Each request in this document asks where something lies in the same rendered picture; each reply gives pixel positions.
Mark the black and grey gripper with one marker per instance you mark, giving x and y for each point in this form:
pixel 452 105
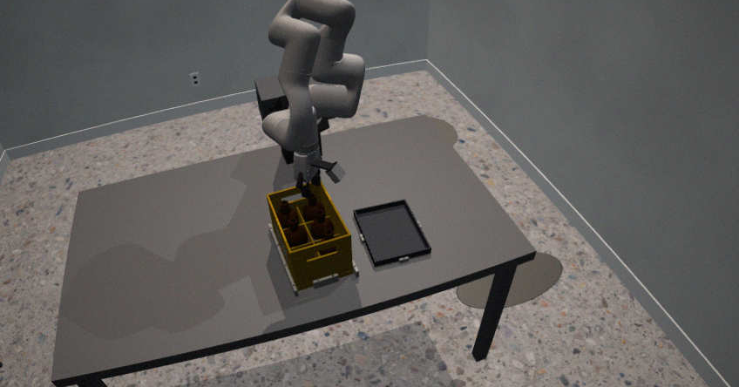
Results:
pixel 304 171

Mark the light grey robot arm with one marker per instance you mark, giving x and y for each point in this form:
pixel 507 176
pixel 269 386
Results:
pixel 308 48

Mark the yellow translucent crate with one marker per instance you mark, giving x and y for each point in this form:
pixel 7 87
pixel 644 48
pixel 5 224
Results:
pixel 305 269

